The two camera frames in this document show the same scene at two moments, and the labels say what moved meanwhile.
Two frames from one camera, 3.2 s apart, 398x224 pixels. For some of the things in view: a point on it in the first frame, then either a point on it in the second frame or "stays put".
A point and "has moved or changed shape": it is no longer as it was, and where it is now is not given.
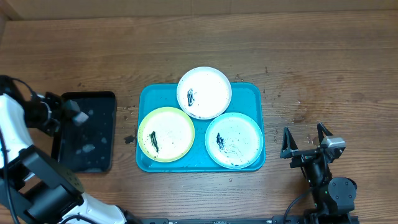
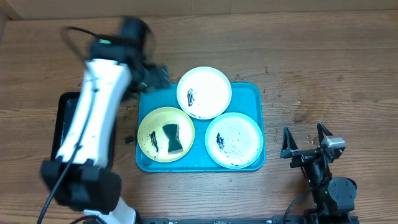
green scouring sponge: x=73 y=109 has moved or changed shape
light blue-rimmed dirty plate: x=234 y=140 stays put
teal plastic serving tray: x=245 y=99 stays put
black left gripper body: x=43 y=112 to x=149 y=78
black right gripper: x=303 y=156 stays put
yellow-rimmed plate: x=166 y=134 stays put
